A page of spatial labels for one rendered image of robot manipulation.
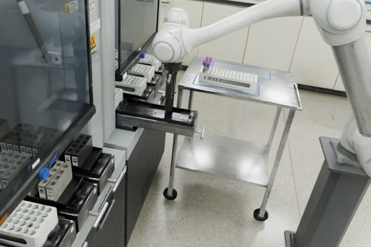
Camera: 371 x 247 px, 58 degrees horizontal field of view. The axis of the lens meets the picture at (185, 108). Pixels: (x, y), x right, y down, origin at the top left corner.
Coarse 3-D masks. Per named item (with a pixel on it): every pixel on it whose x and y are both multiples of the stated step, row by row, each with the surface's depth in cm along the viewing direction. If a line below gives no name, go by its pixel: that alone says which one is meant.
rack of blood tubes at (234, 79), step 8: (200, 72) 170; (208, 72) 171; (216, 72) 172; (224, 72) 173; (232, 72) 174; (240, 72) 175; (200, 80) 172; (208, 80) 171; (216, 80) 173; (224, 80) 178; (232, 80) 179; (240, 80) 167; (248, 80) 167; (256, 80) 168; (232, 88) 170; (248, 88) 168
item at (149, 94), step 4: (148, 88) 163; (152, 88) 164; (144, 92) 159; (148, 92) 160; (152, 92) 163; (124, 96) 156; (128, 96) 156; (132, 96) 156; (136, 96) 156; (140, 96) 155; (144, 96) 155; (148, 96) 158; (152, 96) 165; (140, 100) 155; (144, 100) 155; (148, 100) 157; (152, 100) 167
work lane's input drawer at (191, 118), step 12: (120, 108) 145; (132, 108) 148; (144, 108) 149; (156, 108) 150; (180, 108) 149; (120, 120) 144; (132, 120) 143; (144, 120) 141; (156, 120) 141; (168, 120) 141; (180, 120) 143; (192, 120) 142; (168, 132) 142; (180, 132) 141; (192, 132) 140; (204, 132) 146
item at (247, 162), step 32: (192, 64) 195; (224, 64) 200; (192, 96) 219; (224, 96) 167; (256, 96) 166; (288, 96) 170; (288, 128) 168; (192, 160) 203; (224, 160) 206; (256, 160) 209
